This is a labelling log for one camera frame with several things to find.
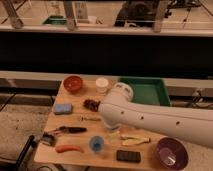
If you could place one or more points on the red-orange bowl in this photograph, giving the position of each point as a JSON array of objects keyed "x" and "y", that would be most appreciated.
[{"x": 73, "y": 84}]

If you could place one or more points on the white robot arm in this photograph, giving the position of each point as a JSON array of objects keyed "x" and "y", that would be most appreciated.
[{"x": 191, "y": 125}]

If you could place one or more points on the white cup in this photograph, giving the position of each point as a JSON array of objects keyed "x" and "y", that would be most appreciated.
[{"x": 102, "y": 85}]

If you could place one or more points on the bunch of dark grapes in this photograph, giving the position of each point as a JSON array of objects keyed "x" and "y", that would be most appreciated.
[{"x": 91, "y": 105}]

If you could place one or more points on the green plastic tray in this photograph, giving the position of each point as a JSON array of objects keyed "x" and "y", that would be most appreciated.
[{"x": 151, "y": 91}]

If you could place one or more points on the small metal tool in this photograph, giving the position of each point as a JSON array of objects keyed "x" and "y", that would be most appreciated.
[{"x": 83, "y": 118}]

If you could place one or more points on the blue sponge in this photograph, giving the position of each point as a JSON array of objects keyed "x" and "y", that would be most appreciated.
[{"x": 60, "y": 109}]

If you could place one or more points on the blue plastic cup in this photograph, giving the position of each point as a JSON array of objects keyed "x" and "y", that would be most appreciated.
[{"x": 96, "y": 143}]

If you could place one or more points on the black rectangular block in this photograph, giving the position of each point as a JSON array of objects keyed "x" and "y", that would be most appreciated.
[{"x": 128, "y": 156}]

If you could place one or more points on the orange sausage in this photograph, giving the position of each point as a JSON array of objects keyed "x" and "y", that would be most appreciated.
[{"x": 65, "y": 148}]

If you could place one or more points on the black clamp handle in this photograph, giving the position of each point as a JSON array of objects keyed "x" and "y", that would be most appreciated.
[{"x": 30, "y": 143}]

